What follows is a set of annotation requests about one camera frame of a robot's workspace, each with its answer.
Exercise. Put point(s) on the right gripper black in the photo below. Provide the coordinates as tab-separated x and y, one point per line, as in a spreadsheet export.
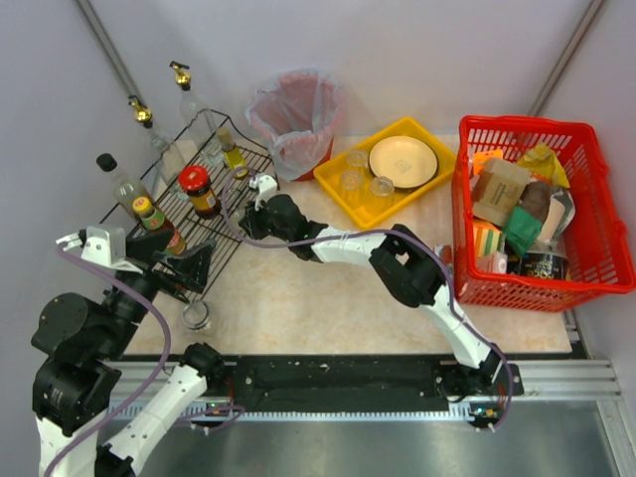
256	222

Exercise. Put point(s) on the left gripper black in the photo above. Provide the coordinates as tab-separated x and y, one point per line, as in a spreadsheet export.
166	271

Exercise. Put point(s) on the sauce bottle yellow cap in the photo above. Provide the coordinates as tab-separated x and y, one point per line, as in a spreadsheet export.
154	221

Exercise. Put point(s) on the small yellow label bottle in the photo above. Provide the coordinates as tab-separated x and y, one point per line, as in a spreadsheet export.
233	156

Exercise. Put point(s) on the dark sauce bottle black cap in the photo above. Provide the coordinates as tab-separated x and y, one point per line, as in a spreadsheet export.
126	188

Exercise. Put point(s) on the red lid chili jar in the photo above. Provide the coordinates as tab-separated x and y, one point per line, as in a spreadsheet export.
196	184

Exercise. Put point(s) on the clear glass cup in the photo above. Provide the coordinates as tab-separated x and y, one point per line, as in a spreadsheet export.
382	188
357	159
351	185

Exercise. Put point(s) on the glass oil bottle gold spout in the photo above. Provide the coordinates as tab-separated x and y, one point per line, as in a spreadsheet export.
170	162

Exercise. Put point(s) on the beige plate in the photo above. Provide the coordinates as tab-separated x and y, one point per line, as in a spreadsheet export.
403	161

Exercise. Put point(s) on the glass jar metal rim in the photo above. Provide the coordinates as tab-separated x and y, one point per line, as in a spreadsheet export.
241	173

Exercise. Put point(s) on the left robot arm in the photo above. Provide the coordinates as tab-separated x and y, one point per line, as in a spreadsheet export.
72	389

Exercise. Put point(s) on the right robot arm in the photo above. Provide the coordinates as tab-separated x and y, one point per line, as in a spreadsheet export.
411	272

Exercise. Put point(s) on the yellow plastic tray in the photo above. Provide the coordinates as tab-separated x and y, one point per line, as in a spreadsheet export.
386	172

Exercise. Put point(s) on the red bin with plastic bag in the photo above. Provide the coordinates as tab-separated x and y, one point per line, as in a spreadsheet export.
297	114

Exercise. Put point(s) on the red snack packet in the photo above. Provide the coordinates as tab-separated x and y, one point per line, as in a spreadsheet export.
445	253

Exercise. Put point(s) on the colourful sponge stack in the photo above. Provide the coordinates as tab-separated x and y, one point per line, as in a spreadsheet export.
488	238

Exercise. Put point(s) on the brown paper box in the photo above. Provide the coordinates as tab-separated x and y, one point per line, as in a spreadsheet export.
499	188

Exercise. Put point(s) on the pink white packet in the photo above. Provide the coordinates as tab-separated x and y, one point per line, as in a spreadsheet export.
496	262

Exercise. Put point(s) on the green bag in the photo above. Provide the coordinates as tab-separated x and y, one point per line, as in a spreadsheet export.
521	231

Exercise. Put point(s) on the black round tin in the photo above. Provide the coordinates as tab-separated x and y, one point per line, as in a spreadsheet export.
541	261

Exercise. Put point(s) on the yellow snack bag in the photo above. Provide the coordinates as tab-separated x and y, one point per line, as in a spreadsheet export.
544	165

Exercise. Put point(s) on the brown foil pouch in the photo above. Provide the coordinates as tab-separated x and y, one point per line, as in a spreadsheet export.
552	206

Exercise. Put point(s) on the red plastic basket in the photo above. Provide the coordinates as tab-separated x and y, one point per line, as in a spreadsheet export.
595	242

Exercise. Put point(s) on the black wire rack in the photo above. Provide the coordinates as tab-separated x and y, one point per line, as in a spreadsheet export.
179	210

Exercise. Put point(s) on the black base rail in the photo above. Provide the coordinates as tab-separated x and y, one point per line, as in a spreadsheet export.
350	383

